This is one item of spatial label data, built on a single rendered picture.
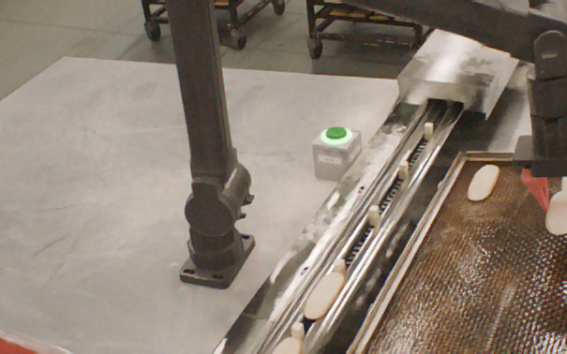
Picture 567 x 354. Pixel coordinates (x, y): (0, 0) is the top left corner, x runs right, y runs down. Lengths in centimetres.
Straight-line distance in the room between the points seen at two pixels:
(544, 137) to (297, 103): 77
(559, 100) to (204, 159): 47
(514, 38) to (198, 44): 39
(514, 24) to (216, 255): 55
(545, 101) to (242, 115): 82
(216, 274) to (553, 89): 56
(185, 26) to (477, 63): 73
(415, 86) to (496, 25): 61
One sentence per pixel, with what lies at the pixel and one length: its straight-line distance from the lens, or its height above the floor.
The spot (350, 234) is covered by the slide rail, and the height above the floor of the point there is 85.
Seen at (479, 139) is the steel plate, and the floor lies 82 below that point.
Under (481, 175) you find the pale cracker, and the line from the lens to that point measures 119.
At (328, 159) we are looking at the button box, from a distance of 132.
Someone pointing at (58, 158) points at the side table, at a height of 82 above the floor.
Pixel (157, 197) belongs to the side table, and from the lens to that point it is 138.
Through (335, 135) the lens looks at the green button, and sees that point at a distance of 131.
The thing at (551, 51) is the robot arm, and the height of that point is 120.
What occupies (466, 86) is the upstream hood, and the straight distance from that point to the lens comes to 144.
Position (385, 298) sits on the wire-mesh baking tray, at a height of 89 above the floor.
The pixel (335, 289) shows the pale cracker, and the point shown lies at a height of 86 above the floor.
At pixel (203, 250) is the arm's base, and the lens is 114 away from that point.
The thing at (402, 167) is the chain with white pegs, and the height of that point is 87.
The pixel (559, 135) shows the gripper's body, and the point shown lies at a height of 109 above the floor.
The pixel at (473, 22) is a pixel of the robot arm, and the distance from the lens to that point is 89.
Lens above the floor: 157
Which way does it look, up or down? 34 degrees down
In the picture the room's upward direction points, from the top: 7 degrees counter-clockwise
